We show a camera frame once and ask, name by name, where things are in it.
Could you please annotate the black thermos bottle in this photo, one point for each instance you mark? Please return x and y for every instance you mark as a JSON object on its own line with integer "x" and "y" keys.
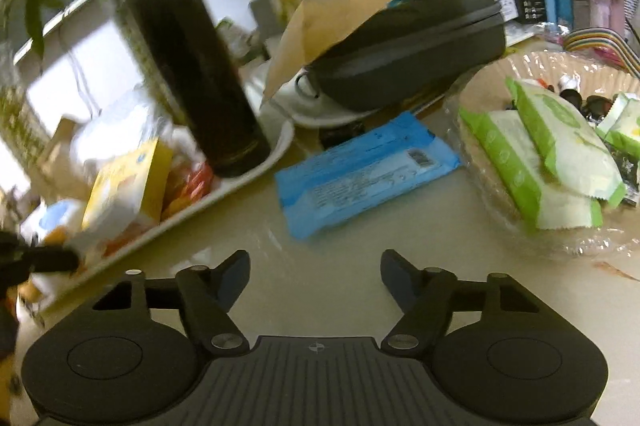
{"x": 200, "y": 81}

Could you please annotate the black zip case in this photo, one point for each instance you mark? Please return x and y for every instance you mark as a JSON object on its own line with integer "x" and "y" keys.
{"x": 415, "y": 51}

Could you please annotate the clear glass dish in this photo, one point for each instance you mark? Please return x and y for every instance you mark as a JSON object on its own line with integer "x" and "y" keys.
{"x": 550, "y": 241}

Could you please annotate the red snack packet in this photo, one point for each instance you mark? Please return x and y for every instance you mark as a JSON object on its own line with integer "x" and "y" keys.
{"x": 190, "y": 186}

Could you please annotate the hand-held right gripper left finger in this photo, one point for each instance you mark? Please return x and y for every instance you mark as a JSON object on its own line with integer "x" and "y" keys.
{"x": 235, "y": 274}

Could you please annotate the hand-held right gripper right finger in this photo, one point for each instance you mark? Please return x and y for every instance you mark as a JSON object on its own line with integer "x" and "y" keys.
{"x": 397, "y": 276}

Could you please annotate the white plastic tray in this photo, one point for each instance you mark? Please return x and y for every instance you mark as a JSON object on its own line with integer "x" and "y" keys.
{"x": 165, "y": 228}

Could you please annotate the green wet wipe packet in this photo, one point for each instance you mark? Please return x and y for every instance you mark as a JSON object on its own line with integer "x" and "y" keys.
{"x": 565, "y": 141}
{"x": 510, "y": 176}
{"x": 625, "y": 126}

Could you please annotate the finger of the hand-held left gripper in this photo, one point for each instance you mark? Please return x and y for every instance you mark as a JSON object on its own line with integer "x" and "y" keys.
{"x": 50, "y": 259}

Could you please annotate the blue wet wipe packet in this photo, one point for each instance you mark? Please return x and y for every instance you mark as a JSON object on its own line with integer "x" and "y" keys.
{"x": 360, "y": 171}

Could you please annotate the yellow medicine box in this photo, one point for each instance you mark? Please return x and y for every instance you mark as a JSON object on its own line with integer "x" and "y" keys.
{"x": 125, "y": 186}

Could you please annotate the white plastic bag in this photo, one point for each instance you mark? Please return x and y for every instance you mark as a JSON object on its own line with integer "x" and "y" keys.
{"x": 115, "y": 126}

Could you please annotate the brown paper envelope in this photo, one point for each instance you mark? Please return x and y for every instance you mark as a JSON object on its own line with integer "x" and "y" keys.
{"x": 350, "y": 6}

